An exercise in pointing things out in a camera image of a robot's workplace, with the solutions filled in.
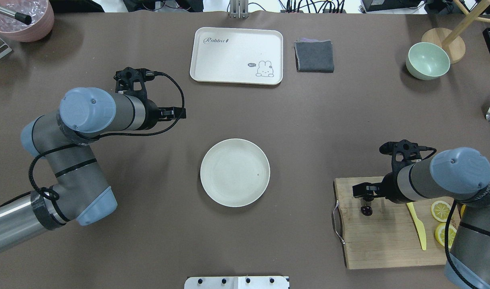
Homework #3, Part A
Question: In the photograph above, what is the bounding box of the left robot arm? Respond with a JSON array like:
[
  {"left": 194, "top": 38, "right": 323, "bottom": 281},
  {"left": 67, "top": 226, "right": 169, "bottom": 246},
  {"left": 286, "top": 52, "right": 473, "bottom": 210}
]
[{"left": 0, "top": 67, "right": 186, "bottom": 253}]

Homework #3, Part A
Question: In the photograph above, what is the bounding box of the yellow plastic knife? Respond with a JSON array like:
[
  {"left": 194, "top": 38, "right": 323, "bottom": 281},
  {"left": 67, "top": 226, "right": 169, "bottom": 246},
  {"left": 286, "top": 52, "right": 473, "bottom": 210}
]
[{"left": 406, "top": 202, "right": 427, "bottom": 251}]

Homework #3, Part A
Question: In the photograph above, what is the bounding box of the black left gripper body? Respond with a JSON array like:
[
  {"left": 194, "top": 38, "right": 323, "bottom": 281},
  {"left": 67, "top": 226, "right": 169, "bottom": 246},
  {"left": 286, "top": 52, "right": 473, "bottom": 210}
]
[{"left": 114, "top": 67, "right": 157, "bottom": 130}]

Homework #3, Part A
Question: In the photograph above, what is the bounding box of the lemon slice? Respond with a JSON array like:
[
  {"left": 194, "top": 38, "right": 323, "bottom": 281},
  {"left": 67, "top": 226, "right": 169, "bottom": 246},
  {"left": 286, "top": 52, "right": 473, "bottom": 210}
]
[
  {"left": 430, "top": 200, "right": 451, "bottom": 223},
  {"left": 434, "top": 223, "right": 457, "bottom": 248}
]

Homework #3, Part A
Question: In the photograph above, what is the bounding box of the grey folded cloth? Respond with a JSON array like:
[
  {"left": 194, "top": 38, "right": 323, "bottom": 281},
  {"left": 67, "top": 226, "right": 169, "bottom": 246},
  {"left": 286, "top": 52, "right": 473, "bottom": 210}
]
[{"left": 294, "top": 38, "right": 335, "bottom": 73}]

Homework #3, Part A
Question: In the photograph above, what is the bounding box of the pink bowl with ice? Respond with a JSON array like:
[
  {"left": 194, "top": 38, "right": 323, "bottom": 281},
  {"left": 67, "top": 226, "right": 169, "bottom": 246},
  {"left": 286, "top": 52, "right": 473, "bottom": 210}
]
[{"left": 0, "top": 0, "right": 55, "bottom": 42}]

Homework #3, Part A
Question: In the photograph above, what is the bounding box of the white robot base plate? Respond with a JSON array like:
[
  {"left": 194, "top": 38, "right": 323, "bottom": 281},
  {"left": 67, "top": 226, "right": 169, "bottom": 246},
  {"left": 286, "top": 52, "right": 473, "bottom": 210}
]
[{"left": 184, "top": 276, "right": 290, "bottom": 289}]

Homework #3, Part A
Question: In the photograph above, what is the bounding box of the metal scoop handle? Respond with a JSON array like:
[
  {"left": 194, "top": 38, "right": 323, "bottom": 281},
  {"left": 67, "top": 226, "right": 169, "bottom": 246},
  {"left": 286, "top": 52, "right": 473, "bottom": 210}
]
[{"left": 0, "top": 5, "right": 32, "bottom": 25}]

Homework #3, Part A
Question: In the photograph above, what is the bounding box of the cream round plate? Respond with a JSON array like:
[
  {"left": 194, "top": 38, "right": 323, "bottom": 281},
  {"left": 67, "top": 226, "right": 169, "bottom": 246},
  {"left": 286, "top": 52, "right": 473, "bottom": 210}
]
[{"left": 199, "top": 138, "right": 271, "bottom": 208}]

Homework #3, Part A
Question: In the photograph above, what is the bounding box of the green bowl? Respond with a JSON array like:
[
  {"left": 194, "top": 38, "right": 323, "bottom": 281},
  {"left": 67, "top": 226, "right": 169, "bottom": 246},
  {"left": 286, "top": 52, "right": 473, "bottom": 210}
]
[{"left": 405, "top": 42, "right": 451, "bottom": 80}]

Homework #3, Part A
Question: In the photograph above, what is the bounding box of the lemon slice upper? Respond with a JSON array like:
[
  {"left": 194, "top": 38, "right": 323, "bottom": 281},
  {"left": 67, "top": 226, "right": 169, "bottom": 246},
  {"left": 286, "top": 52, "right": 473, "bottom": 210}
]
[{"left": 430, "top": 200, "right": 451, "bottom": 223}]

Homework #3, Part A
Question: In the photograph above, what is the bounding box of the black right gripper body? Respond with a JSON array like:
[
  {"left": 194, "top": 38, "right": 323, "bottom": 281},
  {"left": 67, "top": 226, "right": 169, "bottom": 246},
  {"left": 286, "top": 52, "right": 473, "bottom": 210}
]
[{"left": 379, "top": 139, "right": 420, "bottom": 204}]

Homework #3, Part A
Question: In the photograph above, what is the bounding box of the dark red cherry lower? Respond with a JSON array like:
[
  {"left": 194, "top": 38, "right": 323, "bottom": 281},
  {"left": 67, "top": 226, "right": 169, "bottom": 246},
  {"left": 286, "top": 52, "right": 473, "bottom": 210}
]
[{"left": 360, "top": 206, "right": 373, "bottom": 216}]

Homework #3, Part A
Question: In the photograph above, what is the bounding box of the wooden cutting board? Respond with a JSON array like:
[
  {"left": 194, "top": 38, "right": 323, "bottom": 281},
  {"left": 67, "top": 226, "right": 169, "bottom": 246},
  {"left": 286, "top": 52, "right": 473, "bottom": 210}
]
[{"left": 333, "top": 176, "right": 447, "bottom": 269}]

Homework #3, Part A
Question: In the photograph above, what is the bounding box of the cream rabbit tray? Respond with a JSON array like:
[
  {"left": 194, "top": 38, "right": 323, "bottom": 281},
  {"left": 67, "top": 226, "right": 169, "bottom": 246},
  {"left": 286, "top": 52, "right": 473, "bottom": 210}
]
[{"left": 189, "top": 27, "right": 284, "bottom": 85}]

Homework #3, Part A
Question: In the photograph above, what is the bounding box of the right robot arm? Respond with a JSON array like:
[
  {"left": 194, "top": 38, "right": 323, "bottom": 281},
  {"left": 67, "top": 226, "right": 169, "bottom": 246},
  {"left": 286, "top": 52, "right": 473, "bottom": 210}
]
[{"left": 352, "top": 140, "right": 490, "bottom": 289}]

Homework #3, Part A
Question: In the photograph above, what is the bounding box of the wooden mug tree stand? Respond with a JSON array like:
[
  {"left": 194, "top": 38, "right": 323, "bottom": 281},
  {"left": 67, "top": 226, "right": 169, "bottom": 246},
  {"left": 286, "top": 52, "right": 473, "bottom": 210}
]
[{"left": 421, "top": 0, "right": 490, "bottom": 64}]

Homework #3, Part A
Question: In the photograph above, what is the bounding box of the lemon slice lower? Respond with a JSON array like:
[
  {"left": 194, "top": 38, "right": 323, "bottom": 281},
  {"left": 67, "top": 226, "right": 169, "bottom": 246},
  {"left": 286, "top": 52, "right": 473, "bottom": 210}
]
[{"left": 434, "top": 223, "right": 457, "bottom": 248}]

